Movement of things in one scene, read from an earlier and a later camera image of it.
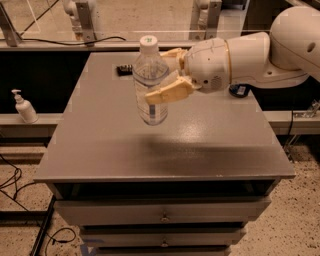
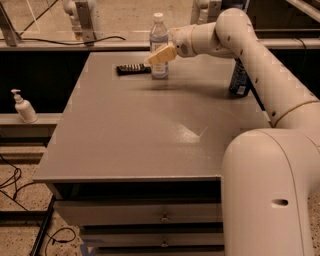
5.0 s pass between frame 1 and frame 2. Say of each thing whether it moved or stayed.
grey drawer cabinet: stayed
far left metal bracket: stayed
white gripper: moved
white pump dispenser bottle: stayed
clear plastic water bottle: moved
